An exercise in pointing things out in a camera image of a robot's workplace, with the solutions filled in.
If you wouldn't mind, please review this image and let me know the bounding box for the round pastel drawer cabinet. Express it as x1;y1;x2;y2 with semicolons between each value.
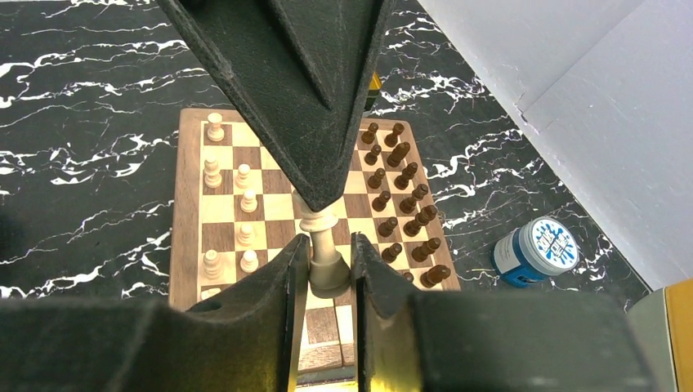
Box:
627;279;692;391

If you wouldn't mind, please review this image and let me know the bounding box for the gold tin with white pieces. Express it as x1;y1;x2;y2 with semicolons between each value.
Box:
364;72;382;113

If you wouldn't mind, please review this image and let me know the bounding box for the small blue white jar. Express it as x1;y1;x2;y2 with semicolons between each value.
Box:
491;216;579;287

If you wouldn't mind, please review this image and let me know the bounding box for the white rook chess piece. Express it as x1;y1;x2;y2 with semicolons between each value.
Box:
206;113;225;142

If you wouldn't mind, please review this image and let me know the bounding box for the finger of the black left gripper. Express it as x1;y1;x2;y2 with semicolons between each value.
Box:
270;1;394;212
159;1;336;211

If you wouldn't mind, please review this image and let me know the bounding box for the wooden chess board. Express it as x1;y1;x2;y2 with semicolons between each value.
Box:
168;108;463;374

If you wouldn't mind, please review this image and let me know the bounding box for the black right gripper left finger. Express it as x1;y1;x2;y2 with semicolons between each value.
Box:
1;234;309;391

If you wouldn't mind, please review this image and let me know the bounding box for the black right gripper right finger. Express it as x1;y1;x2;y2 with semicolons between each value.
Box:
351;234;655;391

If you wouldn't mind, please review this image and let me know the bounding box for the row of dark chess pieces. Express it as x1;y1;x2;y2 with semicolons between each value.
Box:
343;118;460;291

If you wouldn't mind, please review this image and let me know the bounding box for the white queen chess piece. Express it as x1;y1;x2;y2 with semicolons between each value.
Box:
299;209;351;299

